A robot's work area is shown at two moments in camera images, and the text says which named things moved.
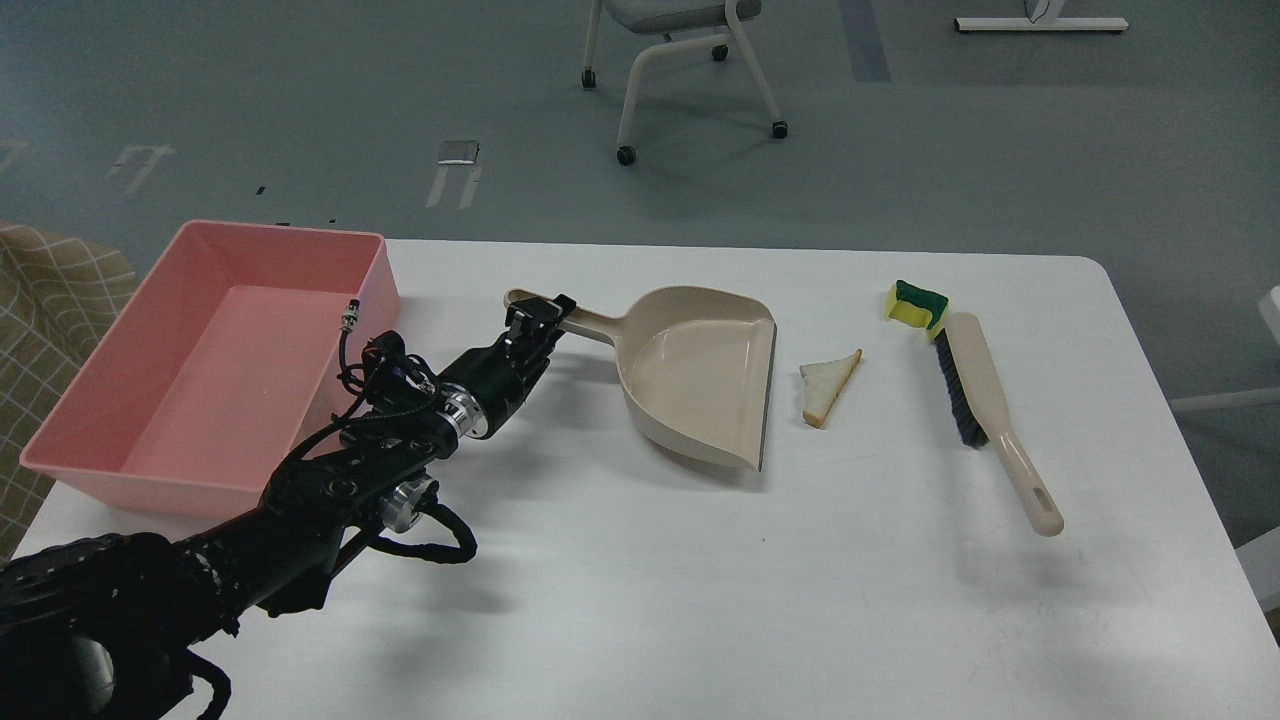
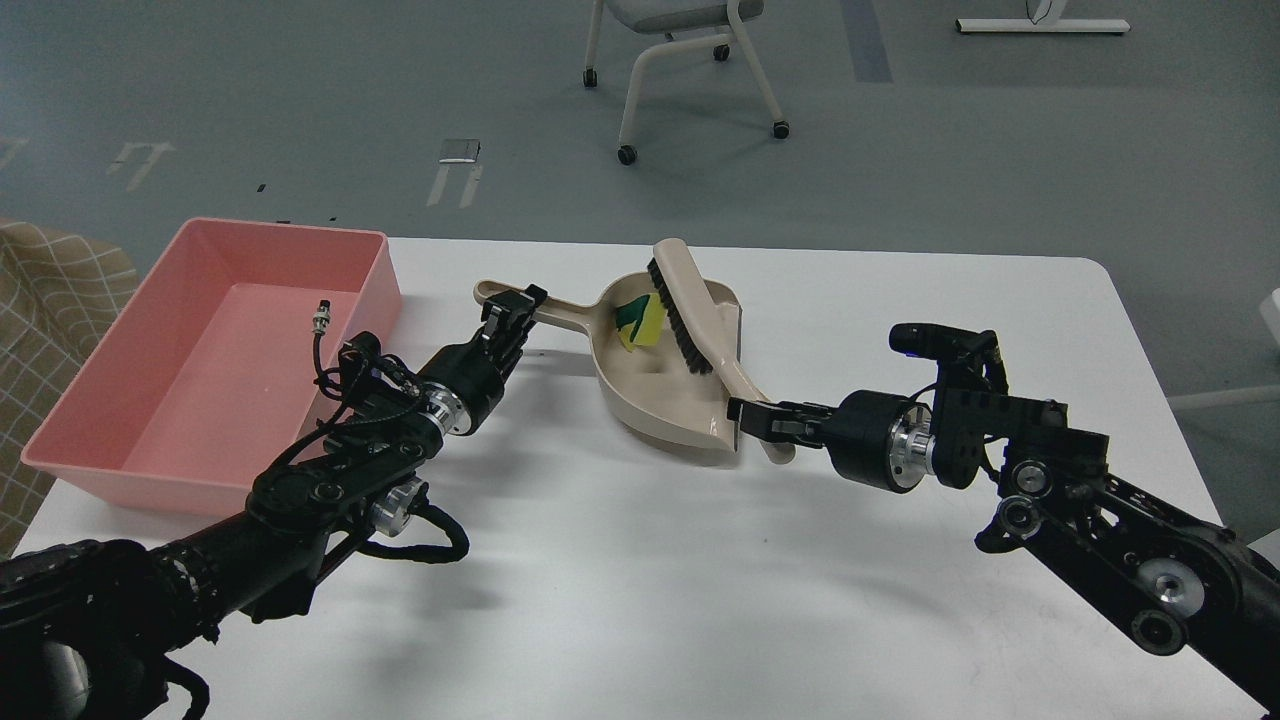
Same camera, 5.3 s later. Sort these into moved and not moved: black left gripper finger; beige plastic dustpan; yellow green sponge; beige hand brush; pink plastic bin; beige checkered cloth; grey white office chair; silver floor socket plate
Moved: beige hand brush; black left gripper finger; beige plastic dustpan; yellow green sponge
Not moved: beige checkered cloth; pink plastic bin; grey white office chair; silver floor socket plate
